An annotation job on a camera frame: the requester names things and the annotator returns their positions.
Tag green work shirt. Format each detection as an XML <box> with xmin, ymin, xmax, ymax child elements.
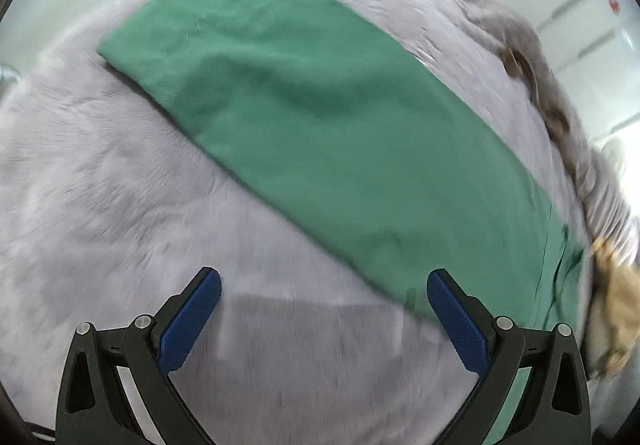
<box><xmin>99</xmin><ymin>0</ymin><xmax>584</xmax><ymax>444</ymax></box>

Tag yellow striped garment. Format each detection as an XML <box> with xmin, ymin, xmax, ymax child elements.
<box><xmin>585</xmin><ymin>238</ymin><xmax>639</xmax><ymax>378</ymax></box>

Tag lavender embossed bed blanket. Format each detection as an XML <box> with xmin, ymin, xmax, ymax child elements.
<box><xmin>1</xmin><ymin>0</ymin><xmax>639</xmax><ymax>444</ymax></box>

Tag brown fabric belt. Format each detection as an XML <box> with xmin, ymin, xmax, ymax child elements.
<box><xmin>500</xmin><ymin>45</ymin><xmax>570</xmax><ymax>142</ymax></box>

